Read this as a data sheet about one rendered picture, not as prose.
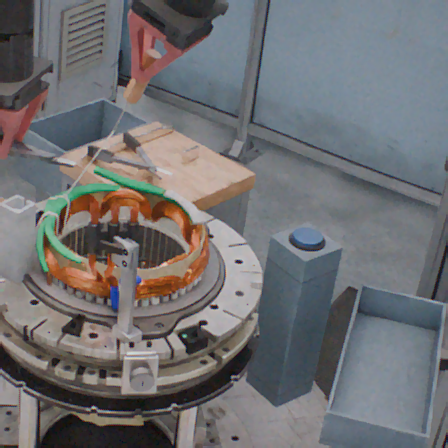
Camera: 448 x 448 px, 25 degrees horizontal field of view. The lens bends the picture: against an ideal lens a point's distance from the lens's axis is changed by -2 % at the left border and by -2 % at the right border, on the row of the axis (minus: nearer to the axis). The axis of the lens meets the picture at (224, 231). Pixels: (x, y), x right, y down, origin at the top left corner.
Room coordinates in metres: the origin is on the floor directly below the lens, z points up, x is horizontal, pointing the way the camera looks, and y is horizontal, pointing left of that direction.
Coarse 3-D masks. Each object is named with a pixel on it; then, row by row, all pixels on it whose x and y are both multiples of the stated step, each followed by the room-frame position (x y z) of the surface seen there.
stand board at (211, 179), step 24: (96, 144) 1.28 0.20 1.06; (144, 144) 1.30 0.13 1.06; (168, 144) 1.31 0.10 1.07; (192, 144) 1.32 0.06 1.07; (72, 168) 1.21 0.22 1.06; (120, 168) 1.22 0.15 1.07; (168, 168) 1.24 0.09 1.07; (192, 168) 1.25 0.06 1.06; (216, 168) 1.26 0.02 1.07; (240, 168) 1.27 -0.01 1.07; (192, 192) 1.18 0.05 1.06; (216, 192) 1.19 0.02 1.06; (240, 192) 1.23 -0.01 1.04
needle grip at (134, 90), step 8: (144, 56) 0.94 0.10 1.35; (152, 56) 0.93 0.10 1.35; (160, 56) 0.94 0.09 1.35; (144, 64) 0.93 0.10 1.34; (136, 80) 0.94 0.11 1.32; (128, 88) 0.94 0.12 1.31; (136, 88) 0.94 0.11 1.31; (144, 88) 0.94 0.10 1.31; (128, 96) 0.94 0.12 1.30; (136, 96) 0.94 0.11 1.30
